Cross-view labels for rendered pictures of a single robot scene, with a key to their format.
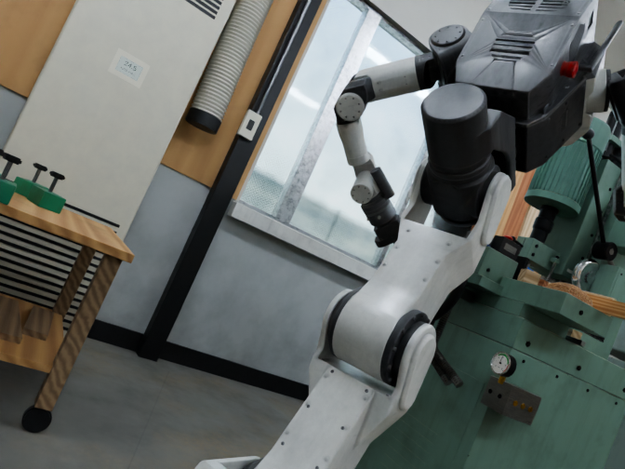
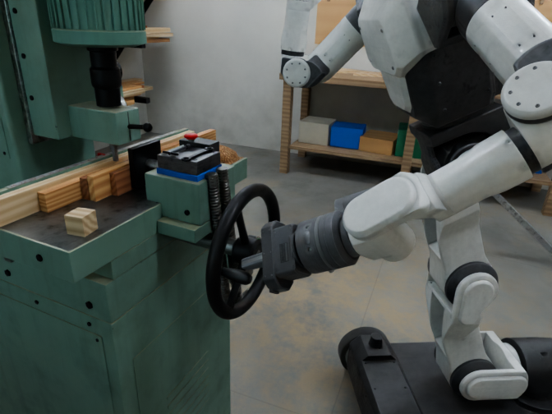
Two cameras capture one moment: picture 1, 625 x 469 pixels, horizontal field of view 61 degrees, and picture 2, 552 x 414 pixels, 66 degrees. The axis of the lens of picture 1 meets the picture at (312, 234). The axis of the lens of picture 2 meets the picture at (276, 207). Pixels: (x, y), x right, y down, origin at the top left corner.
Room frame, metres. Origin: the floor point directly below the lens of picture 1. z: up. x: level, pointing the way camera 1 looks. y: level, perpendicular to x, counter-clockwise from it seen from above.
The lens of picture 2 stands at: (2.06, 0.24, 1.26)
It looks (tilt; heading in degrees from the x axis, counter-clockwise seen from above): 24 degrees down; 229
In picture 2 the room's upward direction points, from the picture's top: 2 degrees clockwise
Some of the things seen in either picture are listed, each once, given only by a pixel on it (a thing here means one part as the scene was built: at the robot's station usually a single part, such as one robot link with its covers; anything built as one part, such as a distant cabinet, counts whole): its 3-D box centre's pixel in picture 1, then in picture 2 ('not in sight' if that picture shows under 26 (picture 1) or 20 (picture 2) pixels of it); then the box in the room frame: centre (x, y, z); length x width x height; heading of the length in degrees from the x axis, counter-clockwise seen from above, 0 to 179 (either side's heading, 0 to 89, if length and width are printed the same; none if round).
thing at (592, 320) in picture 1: (495, 288); (162, 200); (1.67, -0.60, 0.87); 0.61 x 0.30 x 0.06; 25
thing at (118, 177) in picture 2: not in sight; (143, 172); (1.69, -0.65, 0.93); 0.18 x 0.02 x 0.05; 25
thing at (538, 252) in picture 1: (535, 256); (105, 125); (1.74, -0.71, 1.03); 0.14 x 0.07 x 0.09; 115
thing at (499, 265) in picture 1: (482, 264); (192, 188); (1.64, -0.52, 0.91); 0.15 x 0.14 x 0.09; 25
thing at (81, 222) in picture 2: not in sight; (81, 222); (1.88, -0.48, 0.92); 0.04 x 0.04 x 0.04; 35
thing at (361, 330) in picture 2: not in sight; (364, 350); (0.95, -0.48, 0.10); 0.20 x 0.05 x 0.20; 145
